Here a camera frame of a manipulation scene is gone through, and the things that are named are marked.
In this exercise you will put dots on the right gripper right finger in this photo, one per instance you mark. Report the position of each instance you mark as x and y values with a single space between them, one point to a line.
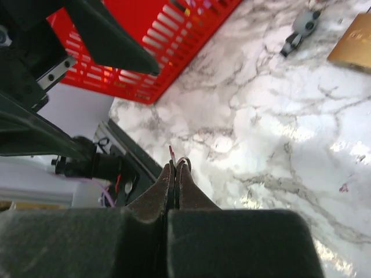
206 241

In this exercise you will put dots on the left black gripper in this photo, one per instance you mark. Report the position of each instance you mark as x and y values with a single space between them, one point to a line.
33 60

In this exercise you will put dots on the large brass padlock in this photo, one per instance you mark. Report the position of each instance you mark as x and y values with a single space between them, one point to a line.
353 48

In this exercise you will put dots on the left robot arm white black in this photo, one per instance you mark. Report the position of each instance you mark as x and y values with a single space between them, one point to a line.
83 43

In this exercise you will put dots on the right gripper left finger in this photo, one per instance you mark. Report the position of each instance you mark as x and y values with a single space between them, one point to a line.
87 242

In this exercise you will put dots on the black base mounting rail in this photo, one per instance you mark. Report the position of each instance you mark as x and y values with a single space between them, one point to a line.
139 170

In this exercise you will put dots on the red plastic shopping basket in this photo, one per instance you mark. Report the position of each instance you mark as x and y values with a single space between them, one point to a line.
172 31

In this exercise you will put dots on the small silver key with ring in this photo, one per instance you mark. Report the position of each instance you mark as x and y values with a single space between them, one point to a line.
176 162

